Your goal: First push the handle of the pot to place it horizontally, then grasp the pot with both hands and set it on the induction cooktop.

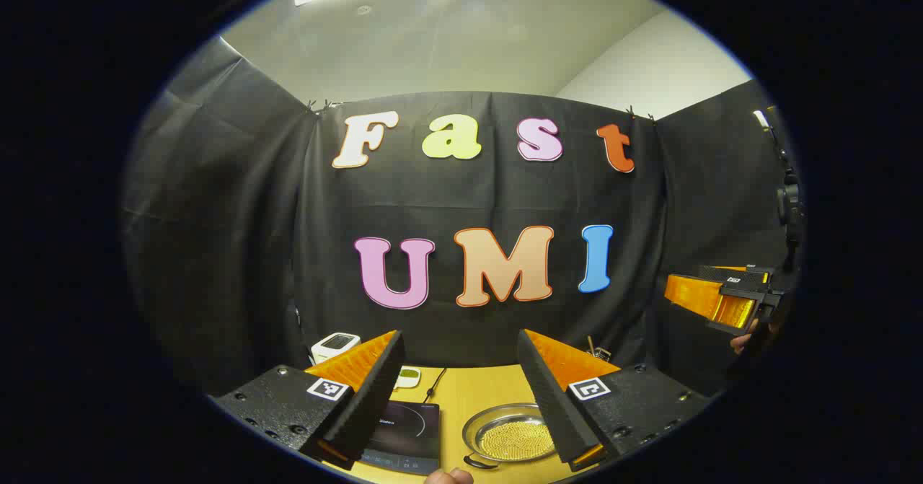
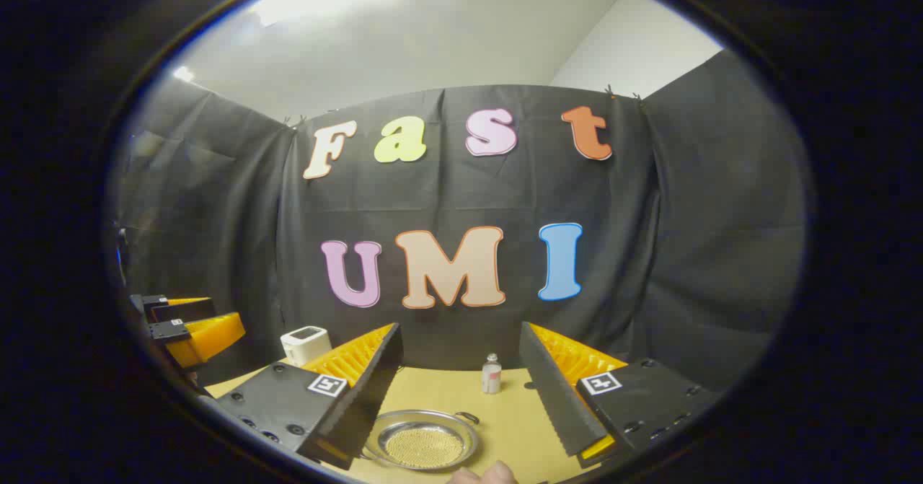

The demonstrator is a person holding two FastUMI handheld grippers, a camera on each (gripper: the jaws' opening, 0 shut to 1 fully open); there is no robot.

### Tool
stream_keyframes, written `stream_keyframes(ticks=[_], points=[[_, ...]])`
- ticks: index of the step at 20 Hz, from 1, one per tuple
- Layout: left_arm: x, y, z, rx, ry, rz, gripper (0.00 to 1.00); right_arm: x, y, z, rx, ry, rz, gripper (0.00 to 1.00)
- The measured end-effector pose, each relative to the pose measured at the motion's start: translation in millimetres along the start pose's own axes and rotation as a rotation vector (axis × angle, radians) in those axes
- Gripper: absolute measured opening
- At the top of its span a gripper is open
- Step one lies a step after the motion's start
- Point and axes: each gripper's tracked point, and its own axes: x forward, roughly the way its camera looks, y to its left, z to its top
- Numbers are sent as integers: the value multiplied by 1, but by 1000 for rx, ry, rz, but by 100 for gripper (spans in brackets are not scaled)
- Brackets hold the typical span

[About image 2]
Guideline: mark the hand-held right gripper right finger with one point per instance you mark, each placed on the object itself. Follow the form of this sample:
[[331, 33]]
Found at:
[[548, 390]]

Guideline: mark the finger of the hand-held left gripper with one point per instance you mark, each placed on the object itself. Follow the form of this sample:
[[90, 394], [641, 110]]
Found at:
[[180, 307], [209, 336]]

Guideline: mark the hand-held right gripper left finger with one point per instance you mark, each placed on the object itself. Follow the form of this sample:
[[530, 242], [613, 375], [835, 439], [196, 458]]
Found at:
[[375, 390]]

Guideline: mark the heap of soybeans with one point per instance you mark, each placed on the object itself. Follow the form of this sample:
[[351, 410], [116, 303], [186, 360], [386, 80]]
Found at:
[[425, 448]]

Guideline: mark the small white labelled bottle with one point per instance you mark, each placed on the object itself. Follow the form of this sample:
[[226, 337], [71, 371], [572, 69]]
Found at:
[[492, 377]]

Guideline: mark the white toaster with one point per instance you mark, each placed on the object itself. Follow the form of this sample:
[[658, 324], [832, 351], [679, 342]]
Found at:
[[306, 343]]

